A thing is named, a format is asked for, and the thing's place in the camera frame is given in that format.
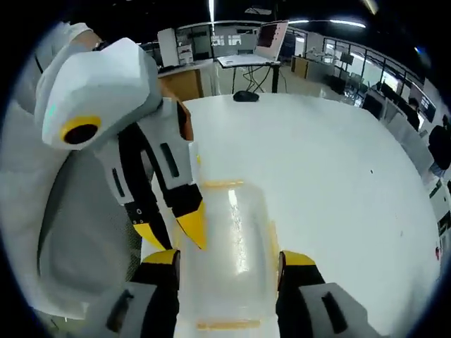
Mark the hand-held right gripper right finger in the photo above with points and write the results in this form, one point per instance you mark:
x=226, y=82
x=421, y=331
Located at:
x=310, y=310

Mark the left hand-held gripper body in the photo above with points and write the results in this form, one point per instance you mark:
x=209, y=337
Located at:
x=102, y=88

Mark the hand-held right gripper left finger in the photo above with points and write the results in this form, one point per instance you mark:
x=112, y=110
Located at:
x=151, y=303

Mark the clear plastic box yellow buckles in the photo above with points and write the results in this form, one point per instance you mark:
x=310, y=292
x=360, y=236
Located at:
x=229, y=246

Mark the person's left hand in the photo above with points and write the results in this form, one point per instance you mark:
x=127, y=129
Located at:
x=186, y=121

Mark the white cabinet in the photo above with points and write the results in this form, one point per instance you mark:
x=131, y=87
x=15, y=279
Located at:
x=167, y=47

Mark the wooden cabinet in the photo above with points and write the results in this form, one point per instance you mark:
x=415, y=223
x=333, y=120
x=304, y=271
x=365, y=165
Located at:
x=183, y=84

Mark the black computer mouse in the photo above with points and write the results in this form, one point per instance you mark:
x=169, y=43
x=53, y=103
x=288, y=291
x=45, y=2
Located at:
x=246, y=96

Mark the small white desk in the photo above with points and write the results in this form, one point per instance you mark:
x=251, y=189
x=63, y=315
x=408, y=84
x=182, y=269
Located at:
x=246, y=63

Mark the long ceiling light strip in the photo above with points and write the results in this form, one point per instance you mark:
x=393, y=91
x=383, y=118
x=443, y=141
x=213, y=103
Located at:
x=212, y=10

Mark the small red object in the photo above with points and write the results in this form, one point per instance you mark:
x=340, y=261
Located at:
x=438, y=250

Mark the white laptop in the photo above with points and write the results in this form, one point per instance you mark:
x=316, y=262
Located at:
x=260, y=45

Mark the ceiling air vent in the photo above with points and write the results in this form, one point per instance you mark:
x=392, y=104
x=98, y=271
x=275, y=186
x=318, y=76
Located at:
x=261, y=10

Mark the short ceiling light strip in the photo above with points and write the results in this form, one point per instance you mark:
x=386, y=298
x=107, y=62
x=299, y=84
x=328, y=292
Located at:
x=327, y=23

